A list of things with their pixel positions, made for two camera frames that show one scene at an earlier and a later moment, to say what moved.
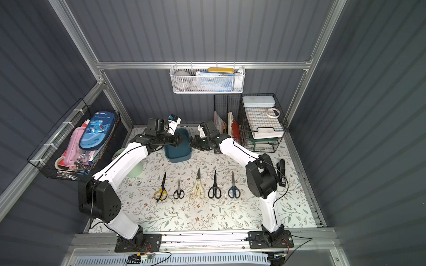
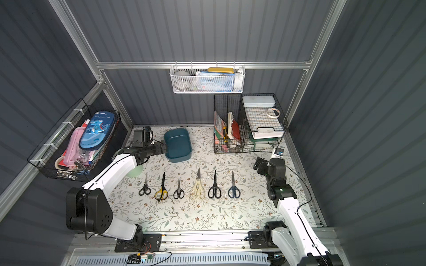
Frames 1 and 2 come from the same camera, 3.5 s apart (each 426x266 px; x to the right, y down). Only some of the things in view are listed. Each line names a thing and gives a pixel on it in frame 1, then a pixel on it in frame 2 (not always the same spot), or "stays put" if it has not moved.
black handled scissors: (215, 187) stays put
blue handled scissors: (234, 192) stays put
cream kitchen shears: (198, 192) stays put
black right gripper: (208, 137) → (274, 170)
